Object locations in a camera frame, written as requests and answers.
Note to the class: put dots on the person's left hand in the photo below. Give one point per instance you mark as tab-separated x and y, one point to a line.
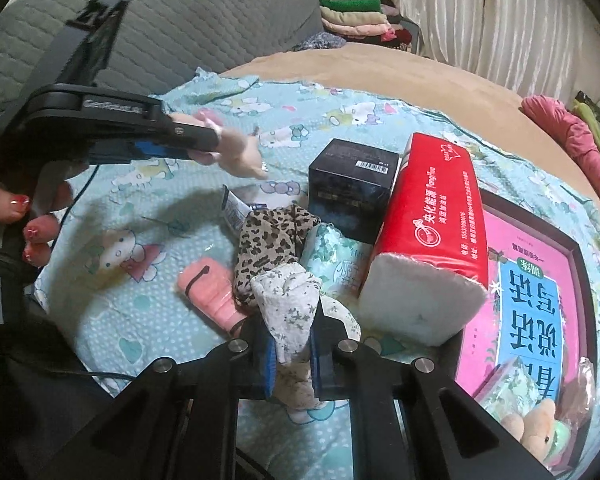
5	207

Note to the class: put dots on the black box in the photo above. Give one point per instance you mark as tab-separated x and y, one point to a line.
350	195

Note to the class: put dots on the blue white sachet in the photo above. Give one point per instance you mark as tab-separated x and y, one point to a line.
235	210

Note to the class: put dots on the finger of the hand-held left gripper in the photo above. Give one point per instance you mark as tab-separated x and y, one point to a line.
160	151
185	132

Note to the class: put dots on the clear plastic bag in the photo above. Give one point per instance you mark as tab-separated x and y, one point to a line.
582	390

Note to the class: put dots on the pink book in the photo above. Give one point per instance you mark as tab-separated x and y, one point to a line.
525	310
540	235

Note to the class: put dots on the green white tissue packet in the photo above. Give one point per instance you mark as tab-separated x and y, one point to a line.
335	260
510	385

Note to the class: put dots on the pink towel roll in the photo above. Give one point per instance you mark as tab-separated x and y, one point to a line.
210	295

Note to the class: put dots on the white floral cloth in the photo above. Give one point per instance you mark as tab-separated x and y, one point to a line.
290	310

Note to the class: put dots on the white curtains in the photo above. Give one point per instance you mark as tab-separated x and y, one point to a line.
505	20

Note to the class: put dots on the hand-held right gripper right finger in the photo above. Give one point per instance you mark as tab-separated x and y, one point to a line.
317	370

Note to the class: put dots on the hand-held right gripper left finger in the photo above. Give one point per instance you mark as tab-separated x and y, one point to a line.
269	365

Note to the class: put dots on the grey quilted headboard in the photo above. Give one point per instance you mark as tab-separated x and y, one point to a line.
205	20

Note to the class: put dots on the red tissue pack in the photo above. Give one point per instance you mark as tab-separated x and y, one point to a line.
430	220

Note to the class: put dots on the light blue cartoon printed blanket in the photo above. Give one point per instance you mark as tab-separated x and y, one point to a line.
130	310

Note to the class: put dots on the dark floral cloth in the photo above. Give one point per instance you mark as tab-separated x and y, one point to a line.
320	41

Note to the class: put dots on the leopard print scrunchie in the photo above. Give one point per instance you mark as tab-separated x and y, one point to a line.
265	245

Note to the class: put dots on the stack of folded clothes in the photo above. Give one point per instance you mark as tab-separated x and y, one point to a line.
355	20

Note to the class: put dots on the lavender dress plush bear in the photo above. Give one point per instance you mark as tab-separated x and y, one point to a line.
535	425

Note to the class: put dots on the pink quilt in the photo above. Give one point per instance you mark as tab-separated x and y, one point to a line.
580	145

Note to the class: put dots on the pink bow plush bear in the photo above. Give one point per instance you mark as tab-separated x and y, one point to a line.
240	152

